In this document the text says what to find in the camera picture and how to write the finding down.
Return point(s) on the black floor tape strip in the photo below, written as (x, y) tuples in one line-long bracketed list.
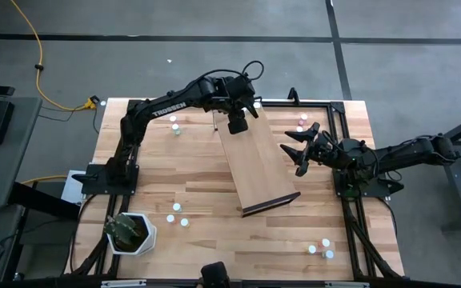
[(134, 37)]

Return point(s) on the silver metal bracket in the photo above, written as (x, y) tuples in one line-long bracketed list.
[(122, 283), (346, 284)]

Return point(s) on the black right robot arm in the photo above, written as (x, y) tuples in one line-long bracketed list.
[(414, 150)]

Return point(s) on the wooden shelf black metal frame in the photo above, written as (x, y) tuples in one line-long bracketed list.
[(262, 168)]

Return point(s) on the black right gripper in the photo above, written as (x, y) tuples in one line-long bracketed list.
[(314, 154)]

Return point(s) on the black slanted beam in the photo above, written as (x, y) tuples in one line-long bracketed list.
[(42, 200)]

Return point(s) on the white hexagonal planter pot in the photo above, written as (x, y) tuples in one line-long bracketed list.
[(150, 236)]

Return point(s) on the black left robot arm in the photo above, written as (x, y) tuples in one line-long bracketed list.
[(174, 106)]

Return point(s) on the black rounded object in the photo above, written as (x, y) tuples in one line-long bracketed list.
[(214, 276)]

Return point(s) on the green succulent plant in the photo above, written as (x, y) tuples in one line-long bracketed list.
[(122, 230)]

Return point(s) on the yellow black power plug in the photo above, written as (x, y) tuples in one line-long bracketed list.
[(90, 104)]

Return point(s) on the black frame bracket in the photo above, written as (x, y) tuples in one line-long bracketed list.
[(293, 94)]

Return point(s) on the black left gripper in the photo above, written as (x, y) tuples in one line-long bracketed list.
[(238, 92)]

